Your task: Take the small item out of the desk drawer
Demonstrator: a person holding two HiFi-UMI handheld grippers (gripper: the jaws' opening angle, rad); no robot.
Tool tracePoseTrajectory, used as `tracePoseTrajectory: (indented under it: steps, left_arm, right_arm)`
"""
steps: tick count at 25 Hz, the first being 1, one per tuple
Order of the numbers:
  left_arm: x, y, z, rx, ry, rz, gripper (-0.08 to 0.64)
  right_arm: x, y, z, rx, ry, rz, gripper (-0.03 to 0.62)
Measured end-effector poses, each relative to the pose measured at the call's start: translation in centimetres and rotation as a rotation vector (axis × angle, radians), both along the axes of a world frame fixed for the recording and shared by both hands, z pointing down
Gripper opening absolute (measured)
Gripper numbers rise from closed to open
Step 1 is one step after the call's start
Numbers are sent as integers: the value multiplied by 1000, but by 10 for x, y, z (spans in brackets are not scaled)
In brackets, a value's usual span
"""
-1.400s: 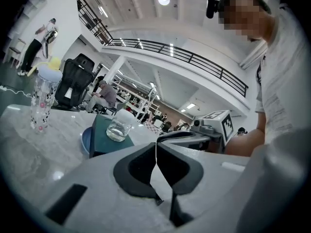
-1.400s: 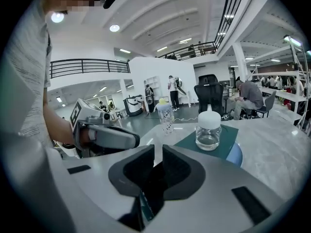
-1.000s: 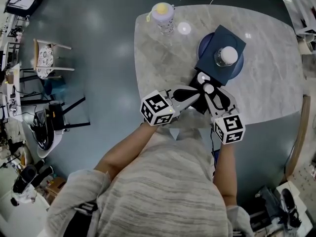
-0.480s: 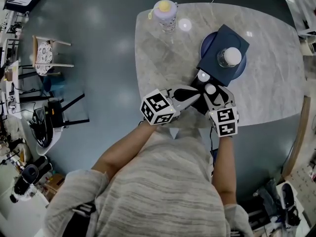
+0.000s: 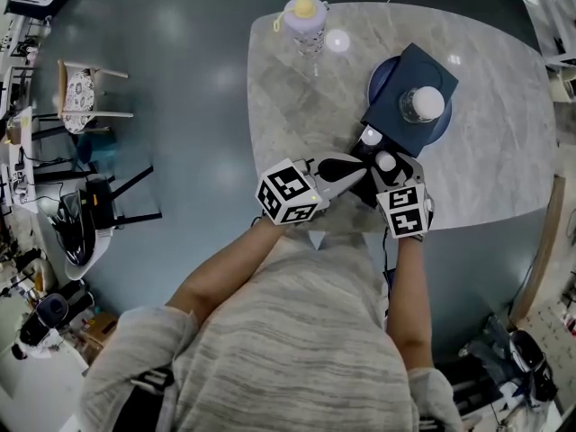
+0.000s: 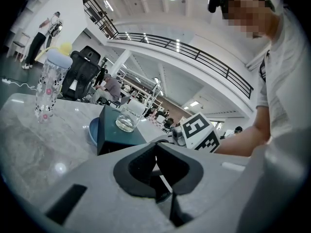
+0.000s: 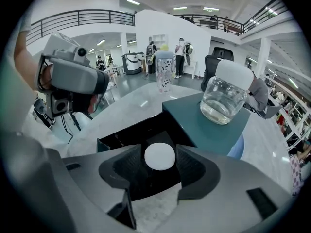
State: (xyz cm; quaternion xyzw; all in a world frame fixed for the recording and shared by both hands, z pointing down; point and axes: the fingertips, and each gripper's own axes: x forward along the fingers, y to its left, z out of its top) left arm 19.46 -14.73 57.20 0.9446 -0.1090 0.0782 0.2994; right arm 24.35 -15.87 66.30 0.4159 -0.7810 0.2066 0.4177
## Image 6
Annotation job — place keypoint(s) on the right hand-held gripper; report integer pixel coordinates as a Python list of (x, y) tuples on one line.
[(196, 132)]

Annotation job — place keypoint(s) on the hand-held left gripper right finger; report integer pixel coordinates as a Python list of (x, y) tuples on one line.
[(213, 193)]

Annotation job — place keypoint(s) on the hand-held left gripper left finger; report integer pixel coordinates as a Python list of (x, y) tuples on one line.
[(102, 193)]

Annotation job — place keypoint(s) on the person's right forearm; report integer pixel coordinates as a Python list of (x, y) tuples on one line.
[(245, 142)]

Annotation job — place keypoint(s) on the dark teal box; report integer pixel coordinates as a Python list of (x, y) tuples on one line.
[(109, 130)]

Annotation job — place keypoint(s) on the white metal shelf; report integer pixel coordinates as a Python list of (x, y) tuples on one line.
[(155, 93)]

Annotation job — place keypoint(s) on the blue round plate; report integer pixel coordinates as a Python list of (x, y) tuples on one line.
[(93, 132)]

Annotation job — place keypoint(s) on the clear glass jar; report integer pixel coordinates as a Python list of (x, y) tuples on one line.
[(127, 120)]

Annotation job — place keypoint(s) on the blue chair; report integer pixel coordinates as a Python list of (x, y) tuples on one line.
[(121, 101)]

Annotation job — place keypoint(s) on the black balcony railing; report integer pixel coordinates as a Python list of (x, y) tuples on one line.
[(184, 48)]

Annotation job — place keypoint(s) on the person's grey shirt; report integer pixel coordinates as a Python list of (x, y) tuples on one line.
[(289, 81)]

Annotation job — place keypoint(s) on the clear bottle with yellow lid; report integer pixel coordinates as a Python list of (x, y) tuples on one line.
[(48, 88)]

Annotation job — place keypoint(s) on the black office chair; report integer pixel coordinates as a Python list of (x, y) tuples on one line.
[(81, 74)]

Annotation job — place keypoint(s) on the person's head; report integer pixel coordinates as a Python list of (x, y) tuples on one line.
[(247, 13)]

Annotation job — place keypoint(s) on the white power strip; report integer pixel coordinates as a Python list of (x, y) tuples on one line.
[(6, 80)]

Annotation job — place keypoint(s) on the white chair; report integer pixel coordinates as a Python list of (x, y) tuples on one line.
[(18, 47)]

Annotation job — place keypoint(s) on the black head camera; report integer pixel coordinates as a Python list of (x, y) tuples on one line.
[(213, 1)]

